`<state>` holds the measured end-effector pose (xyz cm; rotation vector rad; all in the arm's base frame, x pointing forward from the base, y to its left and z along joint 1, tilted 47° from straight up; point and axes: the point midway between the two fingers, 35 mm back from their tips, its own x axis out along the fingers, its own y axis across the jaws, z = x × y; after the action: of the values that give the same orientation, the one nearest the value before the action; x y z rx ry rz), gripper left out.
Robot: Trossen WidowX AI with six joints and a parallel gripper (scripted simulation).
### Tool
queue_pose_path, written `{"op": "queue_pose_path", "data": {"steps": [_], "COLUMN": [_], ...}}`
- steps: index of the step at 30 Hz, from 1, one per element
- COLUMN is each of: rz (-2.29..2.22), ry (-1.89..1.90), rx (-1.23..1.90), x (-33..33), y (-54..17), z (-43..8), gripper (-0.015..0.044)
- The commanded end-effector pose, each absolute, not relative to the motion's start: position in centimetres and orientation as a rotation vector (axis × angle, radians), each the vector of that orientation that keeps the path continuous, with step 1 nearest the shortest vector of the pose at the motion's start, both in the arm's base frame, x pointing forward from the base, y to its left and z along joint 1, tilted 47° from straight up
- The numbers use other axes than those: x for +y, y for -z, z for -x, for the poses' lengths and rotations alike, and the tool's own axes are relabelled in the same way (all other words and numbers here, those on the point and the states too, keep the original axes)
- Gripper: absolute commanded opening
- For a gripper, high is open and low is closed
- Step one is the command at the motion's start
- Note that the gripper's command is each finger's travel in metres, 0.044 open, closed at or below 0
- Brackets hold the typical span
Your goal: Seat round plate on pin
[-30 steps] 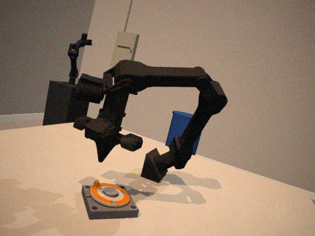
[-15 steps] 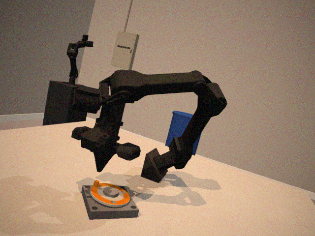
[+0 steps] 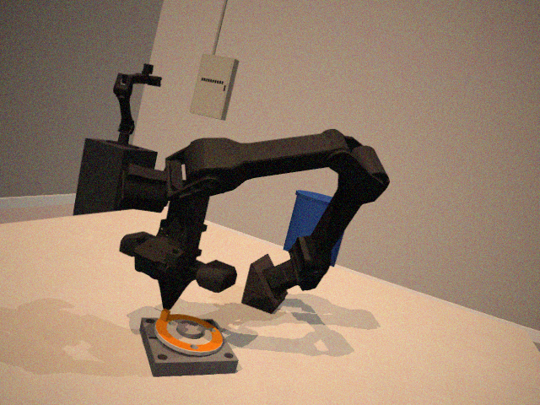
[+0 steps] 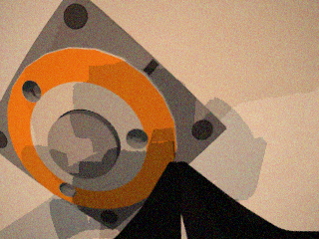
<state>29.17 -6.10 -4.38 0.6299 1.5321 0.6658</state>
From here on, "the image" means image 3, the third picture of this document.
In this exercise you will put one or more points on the orange round plate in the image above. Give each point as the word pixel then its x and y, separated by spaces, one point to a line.
pixel 165 331

